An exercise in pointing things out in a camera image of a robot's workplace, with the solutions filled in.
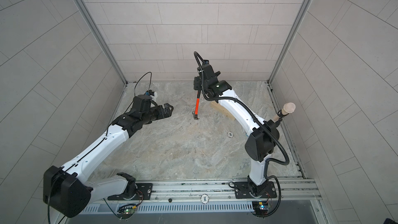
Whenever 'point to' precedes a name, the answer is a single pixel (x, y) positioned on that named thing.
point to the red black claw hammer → (197, 106)
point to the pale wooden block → (215, 105)
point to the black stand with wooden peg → (288, 108)
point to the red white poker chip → (230, 134)
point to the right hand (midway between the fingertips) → (197, 79)
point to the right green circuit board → (263, 206)
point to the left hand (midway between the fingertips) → (170, 108)
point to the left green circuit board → (129, 211)
